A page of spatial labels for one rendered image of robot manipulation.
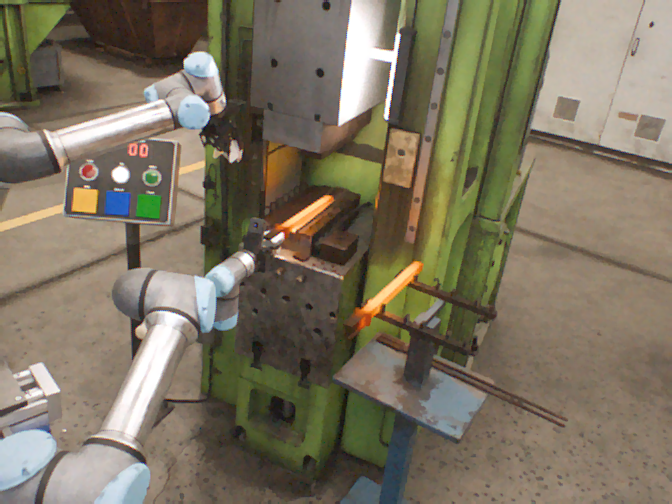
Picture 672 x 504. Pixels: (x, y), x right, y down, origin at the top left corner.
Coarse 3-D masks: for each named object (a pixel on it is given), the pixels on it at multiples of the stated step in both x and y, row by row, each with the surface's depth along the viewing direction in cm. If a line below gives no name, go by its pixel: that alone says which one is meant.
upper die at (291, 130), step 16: (272, 112) 191; (368, 112) 220; (272, 128) 194; (288, 128) 191; (304, 128) 189; (320, 128) 187; (336, 128) 197; (352, 128) 210; (288, 144) 193; (304, 144) 191; (320, 144) 189
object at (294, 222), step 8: (320, 200) 224; (328, 200) 225; (312, 208) 216; (320, 208) 220; (296, 216) 208; (304, 216) 209; (288, 224) 201; (296, 224) 205; (272, 232) 193; (280, 232) 195; (288, 232) 201
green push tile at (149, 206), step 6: (138, 198) 205; (144, 198) 205; (150, 198) 205; (156, 198) 205; (138, 204) 205; (144, 204) 205; (150, 204) 205; (156, 204) 205; (138, 210) 205; (144, 210) 205; (150, 210) 205; (156, 210) 205; (138, 216) 205; (144, 216) 205; (150, 216) 205; (156, 216) 205
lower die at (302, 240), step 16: (304, 192) 237; (320, 192) 236; (352, 192) 238; (288, 208) 222; (304, 208) 222; (336, 208) 224; (352, 208) 234; (272, 224) 208; (304, 224) 208; (320, 224) 211; (288, 240) 208; (304, 240) 205
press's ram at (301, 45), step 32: (256, 0) 180; (288, 0) 176; (320, 0) 172; (352, 0) 169; (384, 0) 190; (256, 32) 183; (288, 32) 179; (320, 32) 175; (352, 32) 174; (384, 32) 198; (256, 64) 187; (288, 64) 183; (320, 64) 179; (352, 64) 181; (384, 64) 206; (256, 96) 192; (288, 96) 187; (320, 96) 183; (352, 96) 188; (384, 96) 215
